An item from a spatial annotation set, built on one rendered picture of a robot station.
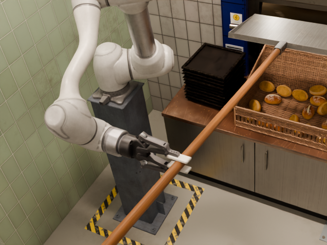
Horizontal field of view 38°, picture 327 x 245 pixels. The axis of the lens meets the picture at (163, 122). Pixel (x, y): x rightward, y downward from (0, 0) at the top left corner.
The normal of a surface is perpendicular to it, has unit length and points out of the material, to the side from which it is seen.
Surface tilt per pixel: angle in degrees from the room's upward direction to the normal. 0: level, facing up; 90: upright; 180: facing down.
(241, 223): 0
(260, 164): 90
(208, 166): 90
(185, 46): 90
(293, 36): 11
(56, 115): 42
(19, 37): 90
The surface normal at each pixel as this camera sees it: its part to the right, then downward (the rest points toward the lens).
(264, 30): -0.03, -0.84
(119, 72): 0.10, 0.59
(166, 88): -0.49, 0.64
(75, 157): 0.86, 0.26
